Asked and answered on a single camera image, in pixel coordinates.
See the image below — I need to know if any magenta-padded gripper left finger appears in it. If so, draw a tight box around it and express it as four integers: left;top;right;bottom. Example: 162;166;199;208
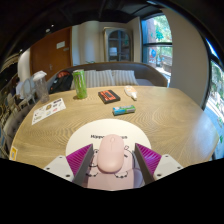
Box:
43;143;95;187

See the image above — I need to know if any small yellow card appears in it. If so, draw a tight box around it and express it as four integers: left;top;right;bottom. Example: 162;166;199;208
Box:
9;145;18;162

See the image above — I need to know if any white tube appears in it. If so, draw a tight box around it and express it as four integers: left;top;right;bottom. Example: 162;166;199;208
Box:
123;85;138;101

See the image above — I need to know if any grey curved sofa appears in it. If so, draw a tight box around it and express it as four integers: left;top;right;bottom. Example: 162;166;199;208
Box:
46;61;169;92

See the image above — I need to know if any black bag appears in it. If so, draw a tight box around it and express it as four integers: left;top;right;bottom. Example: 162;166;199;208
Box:
49;70;74;95

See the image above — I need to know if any grey tufted chair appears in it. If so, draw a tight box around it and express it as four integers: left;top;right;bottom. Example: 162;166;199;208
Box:
2;103;34;158

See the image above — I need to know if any group of white chairs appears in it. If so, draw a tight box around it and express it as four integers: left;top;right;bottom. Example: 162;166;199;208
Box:
6;77;37;111

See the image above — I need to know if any black and red box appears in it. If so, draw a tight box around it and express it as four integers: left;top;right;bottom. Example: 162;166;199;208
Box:
97;89;121;105

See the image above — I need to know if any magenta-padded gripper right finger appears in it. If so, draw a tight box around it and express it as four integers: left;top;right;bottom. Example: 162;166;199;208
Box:
134;142;184;186

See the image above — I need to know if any glass-door cabinet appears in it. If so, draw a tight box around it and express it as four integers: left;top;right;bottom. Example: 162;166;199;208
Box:
102;26;134;63

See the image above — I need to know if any pink computer mouse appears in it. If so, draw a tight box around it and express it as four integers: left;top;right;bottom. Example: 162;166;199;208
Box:
96;133;126;174

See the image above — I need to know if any small teal pack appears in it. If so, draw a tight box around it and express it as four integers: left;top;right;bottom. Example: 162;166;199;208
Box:
112;104;137;117

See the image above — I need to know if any round white mouse pad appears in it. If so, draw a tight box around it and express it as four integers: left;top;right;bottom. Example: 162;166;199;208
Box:
65;118;152;191

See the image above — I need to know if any white sticker sheet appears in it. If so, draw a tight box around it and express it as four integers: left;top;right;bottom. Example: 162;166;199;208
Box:
31;97;67;126

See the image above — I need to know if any clear shaker bottle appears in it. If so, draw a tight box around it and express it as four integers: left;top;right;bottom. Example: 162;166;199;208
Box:
32;70;50;104

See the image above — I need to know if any wooden door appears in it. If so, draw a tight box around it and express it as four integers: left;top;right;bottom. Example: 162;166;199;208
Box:
29;26;73;81

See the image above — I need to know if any green drink can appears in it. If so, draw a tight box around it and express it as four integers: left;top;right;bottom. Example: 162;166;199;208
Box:
72;68;89;100

